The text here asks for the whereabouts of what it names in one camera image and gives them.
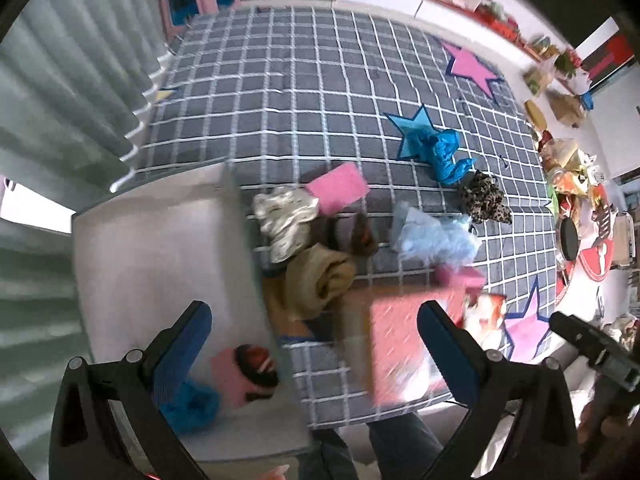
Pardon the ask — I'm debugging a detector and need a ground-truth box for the pale green curtain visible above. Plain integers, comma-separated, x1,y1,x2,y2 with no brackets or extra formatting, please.
0,0,173,466

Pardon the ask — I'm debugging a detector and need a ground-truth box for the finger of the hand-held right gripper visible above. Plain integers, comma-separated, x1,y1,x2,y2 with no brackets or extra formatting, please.
549,311,608,361

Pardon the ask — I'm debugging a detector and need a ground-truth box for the person's jeans leg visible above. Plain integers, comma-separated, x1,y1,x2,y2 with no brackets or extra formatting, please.
299,409,443,480

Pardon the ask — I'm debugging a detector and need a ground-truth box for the leopard print cloth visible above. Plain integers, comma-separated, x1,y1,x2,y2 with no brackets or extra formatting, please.
457,170,513,226

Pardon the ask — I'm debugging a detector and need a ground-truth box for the cream polka dot cloth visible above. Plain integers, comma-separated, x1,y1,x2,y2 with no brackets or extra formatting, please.
252,186,321,264

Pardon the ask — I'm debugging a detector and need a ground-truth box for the white scalloped bed sheet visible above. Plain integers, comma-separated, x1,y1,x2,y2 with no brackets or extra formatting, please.
109,55,176,193

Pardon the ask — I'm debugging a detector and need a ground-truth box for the tan cloth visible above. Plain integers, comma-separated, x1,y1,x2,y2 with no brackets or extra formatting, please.
264,242,357,323

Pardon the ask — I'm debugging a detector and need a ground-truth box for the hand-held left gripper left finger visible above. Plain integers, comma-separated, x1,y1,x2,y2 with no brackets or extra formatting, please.
49,301,213,480

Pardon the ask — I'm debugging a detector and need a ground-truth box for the light blue mesh cloth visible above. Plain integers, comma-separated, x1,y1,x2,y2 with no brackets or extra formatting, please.
390,201,482,266

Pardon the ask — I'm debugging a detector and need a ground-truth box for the grey fabric storage box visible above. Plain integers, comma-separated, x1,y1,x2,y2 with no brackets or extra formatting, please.
71,164,313,462

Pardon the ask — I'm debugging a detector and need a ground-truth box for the black pan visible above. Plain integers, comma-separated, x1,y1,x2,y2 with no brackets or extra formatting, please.
559,216,582,262

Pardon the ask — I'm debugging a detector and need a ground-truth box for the grey plaid star blanket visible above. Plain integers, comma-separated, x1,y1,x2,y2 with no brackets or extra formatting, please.
135,6,568,431

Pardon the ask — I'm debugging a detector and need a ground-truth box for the brown plush toy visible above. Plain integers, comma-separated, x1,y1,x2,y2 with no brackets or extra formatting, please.
234,343,279,402
325,211,379,259

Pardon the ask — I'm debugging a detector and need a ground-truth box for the colourful snack packet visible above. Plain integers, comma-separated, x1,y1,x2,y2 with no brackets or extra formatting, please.
464,292,508,351

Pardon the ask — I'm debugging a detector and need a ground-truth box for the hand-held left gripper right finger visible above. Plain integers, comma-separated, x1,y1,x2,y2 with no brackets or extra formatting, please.
417,301,583,480

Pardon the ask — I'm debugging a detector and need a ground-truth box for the row of shelf clutter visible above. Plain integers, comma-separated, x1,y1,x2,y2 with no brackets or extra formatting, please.
345,0,640,321

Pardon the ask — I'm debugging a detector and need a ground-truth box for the red round tray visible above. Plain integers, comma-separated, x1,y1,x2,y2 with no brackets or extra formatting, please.
577,237,622,281

